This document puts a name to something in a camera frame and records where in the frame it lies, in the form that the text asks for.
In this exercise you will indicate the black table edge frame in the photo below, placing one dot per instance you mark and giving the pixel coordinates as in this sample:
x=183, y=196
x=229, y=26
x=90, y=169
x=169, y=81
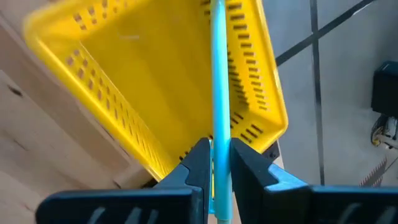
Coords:
x=271, y=152

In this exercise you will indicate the yellow plastic basket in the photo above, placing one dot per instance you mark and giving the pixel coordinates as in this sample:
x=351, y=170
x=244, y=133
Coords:
x=155, y=77

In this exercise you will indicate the teal pen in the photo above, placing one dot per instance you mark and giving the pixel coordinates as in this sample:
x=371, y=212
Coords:
x=220, y=93

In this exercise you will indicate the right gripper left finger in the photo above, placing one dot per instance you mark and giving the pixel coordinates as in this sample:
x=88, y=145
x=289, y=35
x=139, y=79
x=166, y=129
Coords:
x=124, y=205

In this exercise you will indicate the black equipment box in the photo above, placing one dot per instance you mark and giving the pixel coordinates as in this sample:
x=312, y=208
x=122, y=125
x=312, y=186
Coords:
x=387, y=90

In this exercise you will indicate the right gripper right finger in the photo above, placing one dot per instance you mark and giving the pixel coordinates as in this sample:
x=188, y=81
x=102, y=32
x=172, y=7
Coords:
x=311, y=205

